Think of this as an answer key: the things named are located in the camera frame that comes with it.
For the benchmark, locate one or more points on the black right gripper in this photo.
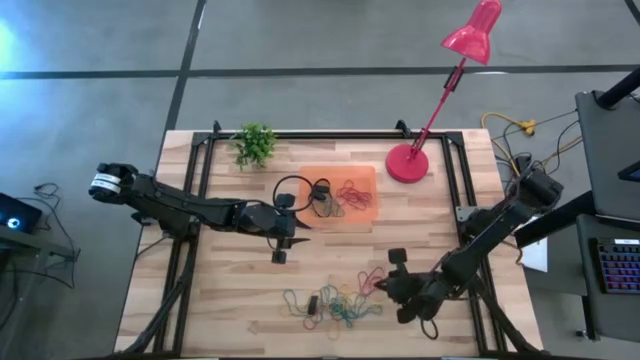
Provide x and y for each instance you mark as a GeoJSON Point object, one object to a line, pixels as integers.
{"type": "Point", "coordinates": [420, 292]}

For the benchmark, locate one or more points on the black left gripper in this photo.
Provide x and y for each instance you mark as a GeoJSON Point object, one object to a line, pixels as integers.
{"type": "Point", "coordinates": [265, 220]}

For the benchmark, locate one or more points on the yellow rubber band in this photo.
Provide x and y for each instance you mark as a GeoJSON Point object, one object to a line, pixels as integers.
{"type": "Point", "coordinates": [335, 339]}
{"type": "Point", "coordinates": [345, 287]}

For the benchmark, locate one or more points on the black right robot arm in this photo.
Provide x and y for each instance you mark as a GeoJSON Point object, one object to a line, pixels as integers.
{"type": "Point", "coordinates": [492, 230]}

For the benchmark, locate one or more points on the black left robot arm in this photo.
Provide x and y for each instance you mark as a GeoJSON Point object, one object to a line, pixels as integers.
{"type": "Point", "coordinates": [170, 205]}

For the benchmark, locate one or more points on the orange translucent plastic bin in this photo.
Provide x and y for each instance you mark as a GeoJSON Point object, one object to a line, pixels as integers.
{"type": "Point", "coordinates": [305, 172]}

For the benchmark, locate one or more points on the green plant in white pot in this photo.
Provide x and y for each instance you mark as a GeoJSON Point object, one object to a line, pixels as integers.
{"type": "Point", "coordinates": [255, 145]}

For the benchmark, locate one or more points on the red desk lamp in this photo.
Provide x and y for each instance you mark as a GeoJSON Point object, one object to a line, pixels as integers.
{"type": "Point", "coordinates": [407, 164]}

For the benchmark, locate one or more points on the white paper sheet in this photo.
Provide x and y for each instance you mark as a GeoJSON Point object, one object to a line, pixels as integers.
{"type": "Point", "coordinates": [535, 255]}

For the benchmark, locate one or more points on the black diagonal desk bar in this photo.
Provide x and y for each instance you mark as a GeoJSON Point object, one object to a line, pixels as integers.
{"type": "Point", "coordinates": [555, 220]}

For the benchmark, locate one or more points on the black power adapter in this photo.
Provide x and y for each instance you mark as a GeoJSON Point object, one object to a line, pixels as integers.
{"type": "Point", "coordinates": [522, 161]}

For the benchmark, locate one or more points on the dark grey desk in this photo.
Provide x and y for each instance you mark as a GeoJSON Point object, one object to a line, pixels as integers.
{"type": "Point", "coordinates": [610, 150]}
{"type": "Point", "coordinates": [610, 315]}

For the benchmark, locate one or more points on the backlit computer keyboard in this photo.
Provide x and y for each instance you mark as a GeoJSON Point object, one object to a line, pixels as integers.
{"type": "Point", "coordinates": [620, 265]}

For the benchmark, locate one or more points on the dark tablet screen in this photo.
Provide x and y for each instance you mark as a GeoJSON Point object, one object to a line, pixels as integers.
{"type": "Point", "coordinates": [632, 172]}

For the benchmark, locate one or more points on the black device with blue light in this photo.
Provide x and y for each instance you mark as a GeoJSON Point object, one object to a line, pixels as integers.
{"type": "Point", "coordinates": [20, 212]}

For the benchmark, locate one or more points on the grey metal bracket plate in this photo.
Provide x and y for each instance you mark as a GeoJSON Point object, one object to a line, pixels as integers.
{"type": "Point", "coordinates": [462, 214]}

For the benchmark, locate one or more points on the black round post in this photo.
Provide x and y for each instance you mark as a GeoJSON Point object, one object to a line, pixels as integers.
{"type": "Point", "coordinates": [620, 87]}

